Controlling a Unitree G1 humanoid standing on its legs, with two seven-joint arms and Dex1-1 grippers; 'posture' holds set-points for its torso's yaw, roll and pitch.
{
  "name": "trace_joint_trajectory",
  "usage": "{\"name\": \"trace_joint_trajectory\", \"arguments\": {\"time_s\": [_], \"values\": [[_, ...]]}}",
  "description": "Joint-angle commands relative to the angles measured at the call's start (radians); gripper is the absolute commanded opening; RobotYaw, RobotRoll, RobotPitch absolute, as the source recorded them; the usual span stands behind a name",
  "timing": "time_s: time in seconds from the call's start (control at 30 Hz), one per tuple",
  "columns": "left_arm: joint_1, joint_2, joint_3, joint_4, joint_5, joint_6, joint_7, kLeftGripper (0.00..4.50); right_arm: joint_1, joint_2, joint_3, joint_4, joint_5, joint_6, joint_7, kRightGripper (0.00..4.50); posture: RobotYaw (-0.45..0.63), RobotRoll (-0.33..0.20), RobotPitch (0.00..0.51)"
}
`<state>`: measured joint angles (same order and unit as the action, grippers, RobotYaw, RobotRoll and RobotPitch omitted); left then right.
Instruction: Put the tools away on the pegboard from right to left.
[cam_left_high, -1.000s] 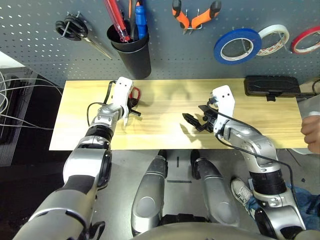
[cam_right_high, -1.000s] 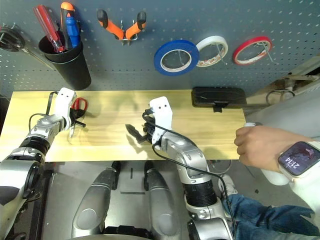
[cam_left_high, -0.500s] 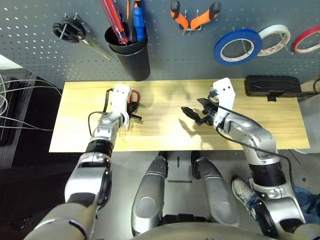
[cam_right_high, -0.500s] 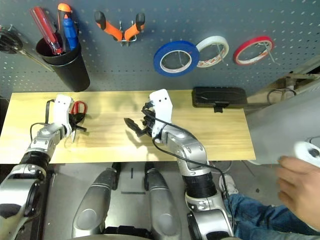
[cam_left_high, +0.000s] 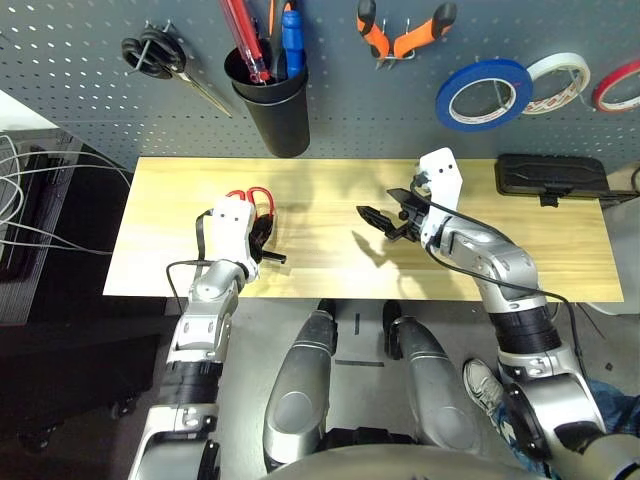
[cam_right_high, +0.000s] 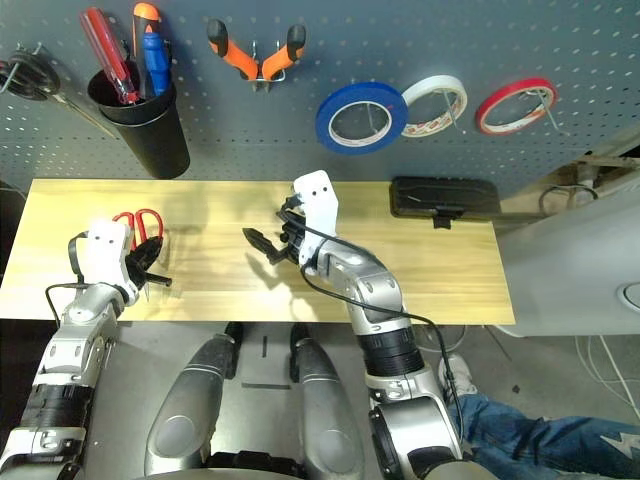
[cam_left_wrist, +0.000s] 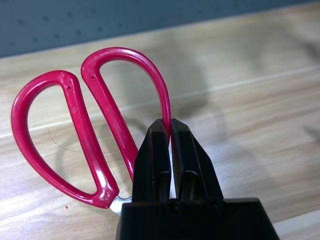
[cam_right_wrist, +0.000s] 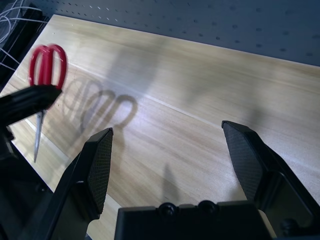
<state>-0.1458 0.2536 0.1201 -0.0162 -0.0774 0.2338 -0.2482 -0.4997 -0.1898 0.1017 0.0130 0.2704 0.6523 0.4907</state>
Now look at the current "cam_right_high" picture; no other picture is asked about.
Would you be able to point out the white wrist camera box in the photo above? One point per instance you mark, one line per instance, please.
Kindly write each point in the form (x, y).
(107, 255)
(320, 210)

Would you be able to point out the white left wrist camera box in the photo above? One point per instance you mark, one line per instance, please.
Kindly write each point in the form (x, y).
(107, 255)

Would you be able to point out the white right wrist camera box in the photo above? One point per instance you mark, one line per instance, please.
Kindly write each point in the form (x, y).
(320, 210)

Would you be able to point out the dark grey pegboard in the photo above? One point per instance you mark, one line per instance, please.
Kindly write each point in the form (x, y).
(350, 40)

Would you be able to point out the black tool case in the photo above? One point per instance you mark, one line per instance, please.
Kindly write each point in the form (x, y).
(440, 197)

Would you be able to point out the brown wooden frame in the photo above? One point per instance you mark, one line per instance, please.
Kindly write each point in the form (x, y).
(600, 165)

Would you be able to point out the silver right robot leg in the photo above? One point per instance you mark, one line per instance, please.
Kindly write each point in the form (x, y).
(325, 410)

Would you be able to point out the silver robot leg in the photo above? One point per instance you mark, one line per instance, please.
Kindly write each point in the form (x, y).
(185, 415)
(325, 410)

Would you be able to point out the orange black needle-nose pliers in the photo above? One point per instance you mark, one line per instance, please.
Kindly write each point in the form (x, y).
(232, 52)

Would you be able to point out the white tape roll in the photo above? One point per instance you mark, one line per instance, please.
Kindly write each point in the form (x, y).
(460, 97)

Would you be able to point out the black cup holder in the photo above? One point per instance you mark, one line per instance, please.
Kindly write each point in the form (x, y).
(150, 140)

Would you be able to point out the white sneaker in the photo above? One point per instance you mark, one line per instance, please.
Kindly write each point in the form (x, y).
(457, 375)

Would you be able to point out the short black floor tape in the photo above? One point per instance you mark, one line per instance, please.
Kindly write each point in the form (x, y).
(264, 346)

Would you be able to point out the blue jeans leg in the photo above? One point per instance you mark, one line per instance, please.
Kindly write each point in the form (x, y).
(540, 435)

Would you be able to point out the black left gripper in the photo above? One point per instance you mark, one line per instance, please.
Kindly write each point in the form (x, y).
(150, 281)

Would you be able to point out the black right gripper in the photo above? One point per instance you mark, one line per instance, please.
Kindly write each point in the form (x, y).
(292, 235)

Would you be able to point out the red tape roll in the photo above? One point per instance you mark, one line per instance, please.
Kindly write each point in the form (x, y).
(482, 117)

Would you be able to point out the orange black screwdriver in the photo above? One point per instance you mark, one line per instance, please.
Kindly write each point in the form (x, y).
(146, 14)

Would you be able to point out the silver left robot leg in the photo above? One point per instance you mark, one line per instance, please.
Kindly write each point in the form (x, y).
(185, 415)

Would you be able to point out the large white machine shell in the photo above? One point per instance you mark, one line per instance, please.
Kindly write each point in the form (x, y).
(565, 270)

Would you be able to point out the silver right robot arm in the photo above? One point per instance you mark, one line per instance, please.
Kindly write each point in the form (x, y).
(370, 300)

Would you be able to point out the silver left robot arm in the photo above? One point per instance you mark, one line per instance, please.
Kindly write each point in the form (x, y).
(75, 340)

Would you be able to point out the long black floor tape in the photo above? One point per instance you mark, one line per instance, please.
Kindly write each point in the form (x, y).
(266, 385)

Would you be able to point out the blue tape roll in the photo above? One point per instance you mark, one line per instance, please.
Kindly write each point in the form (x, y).
(325, 125)

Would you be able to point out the metal peg hook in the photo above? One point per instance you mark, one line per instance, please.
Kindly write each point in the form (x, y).
(547, 107)
(372, 117)
(450, 107)

